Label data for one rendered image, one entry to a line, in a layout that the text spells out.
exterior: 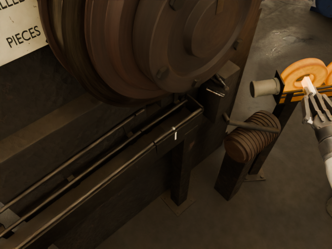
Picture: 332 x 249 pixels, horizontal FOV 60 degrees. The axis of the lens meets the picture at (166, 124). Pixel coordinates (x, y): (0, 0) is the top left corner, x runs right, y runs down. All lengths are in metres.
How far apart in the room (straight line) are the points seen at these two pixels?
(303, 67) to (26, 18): 0.82
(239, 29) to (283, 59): 1.71
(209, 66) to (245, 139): 0.54
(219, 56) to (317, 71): 0.54
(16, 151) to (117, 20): 0.40
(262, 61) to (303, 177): 0.92
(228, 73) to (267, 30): 1.66
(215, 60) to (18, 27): 0.37
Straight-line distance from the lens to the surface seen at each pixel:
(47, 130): 0.72
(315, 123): 0.99
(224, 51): 0.62
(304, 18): 2.81
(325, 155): 0.95
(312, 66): 1.07
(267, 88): 1.06
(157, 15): 0.42
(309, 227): 1.63
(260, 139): 1.13
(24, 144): 0.72
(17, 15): 0.57
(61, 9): 0.44
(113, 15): 0.45
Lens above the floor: 1.42
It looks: 54 degrees down
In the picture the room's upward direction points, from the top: straight up
